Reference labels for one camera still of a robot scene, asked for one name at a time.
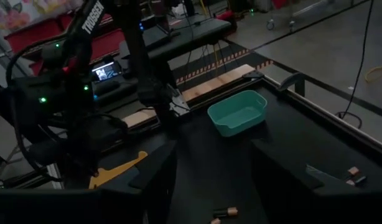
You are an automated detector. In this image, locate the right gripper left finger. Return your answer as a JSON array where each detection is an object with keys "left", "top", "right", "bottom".
[{"left": 128, "top": 139, "right": 179, "bottom": 224}]

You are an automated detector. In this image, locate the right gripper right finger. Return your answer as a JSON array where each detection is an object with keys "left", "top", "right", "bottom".
[{"left": 250, "top": 139, "right": 324, "bottom": 224}]

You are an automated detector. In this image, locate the yellow plastic bin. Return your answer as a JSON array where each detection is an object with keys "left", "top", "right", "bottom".
[{"left": 88, "top": 151, "right": 149, "bottom": 190}]

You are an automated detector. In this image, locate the silver aluminium extrusion bar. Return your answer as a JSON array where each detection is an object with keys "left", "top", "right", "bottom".
[{"left": 47, "top": 162, "right": 65, "bottom": 190}]

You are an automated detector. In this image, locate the black laptop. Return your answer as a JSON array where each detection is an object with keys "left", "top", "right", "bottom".
[{"left": 90, "top": 60, "right": 139, "bottom": 97}]

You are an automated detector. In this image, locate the teal plastic bin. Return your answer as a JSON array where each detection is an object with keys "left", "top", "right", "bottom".
[{"left": 207, "top": 90, "right": 268, "bottom": 138}]

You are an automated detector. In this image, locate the black bent tube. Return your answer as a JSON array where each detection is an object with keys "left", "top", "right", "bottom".
[{"left": 277, "top": 72, "right": 306, "bottom": 97}]

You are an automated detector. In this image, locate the plywood table base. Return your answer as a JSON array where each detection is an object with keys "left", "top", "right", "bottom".
[{"left": 122, "top": 64, "right": 256, "bottom": 128}]

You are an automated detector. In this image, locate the red storage cabinet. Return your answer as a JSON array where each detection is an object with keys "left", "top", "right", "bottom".
[{"left": 4, "top": 12, "right": 127, "bottom": 77}]

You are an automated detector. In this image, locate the black desk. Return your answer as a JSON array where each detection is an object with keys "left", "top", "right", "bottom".
[{"left": 116, "top": 17, "right": 233, "bottom": 62}]

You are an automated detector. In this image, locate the wheeled metal cart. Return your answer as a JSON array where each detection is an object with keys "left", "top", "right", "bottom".
[{"left": 265, "top": 0, "right": 355, "bottom": 32}]

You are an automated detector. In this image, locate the long black floor cable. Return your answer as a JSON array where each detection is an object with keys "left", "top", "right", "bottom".
[{"left": 335, "top": 0, "right": 376, "bottom": 129}]

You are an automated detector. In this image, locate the yellow extension cord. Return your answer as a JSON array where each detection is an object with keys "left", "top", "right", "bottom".
[{"left": 364, "top": 61, "right": 382, "bottom": 83}]

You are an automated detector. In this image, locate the colourful wall poster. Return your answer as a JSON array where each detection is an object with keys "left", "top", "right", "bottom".
[{"left": 0, "top": 0, "right": 83, "bottom": 32}]

